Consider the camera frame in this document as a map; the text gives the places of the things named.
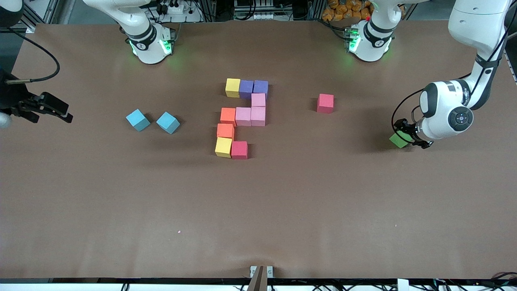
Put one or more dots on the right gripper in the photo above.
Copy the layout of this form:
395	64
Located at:
12	98

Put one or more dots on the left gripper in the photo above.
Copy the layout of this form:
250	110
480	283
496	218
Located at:
408	129

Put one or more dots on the green foam block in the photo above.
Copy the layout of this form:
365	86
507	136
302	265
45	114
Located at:
399	140

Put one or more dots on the pink foam block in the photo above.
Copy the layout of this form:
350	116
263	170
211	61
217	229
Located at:
258	116
243	116
258	100

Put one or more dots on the purple foam block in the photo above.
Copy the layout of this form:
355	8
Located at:
261	87
246	89

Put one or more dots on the orange foam block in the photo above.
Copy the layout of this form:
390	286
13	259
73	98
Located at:
225	131
228	116

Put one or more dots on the yellow foam block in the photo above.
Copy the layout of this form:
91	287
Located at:
223	146
233	87

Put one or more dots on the red foam block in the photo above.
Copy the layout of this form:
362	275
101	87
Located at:
325	103
239	149

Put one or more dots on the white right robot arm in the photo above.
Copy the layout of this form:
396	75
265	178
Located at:
147	48

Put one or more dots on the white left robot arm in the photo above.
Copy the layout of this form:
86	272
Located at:
476	24

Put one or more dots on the blue foam block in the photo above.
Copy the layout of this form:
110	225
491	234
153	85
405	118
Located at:
137	120
168	122

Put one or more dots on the bag of orange items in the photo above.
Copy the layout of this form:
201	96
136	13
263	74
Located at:
343	10

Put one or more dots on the white power strip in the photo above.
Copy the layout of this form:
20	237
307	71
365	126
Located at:
268	16
177	10

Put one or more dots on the aluminium frame rail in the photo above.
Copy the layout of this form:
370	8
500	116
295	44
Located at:
509	38
40	16

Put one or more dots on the metal table edge bracket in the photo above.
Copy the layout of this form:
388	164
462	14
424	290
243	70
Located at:
270	271

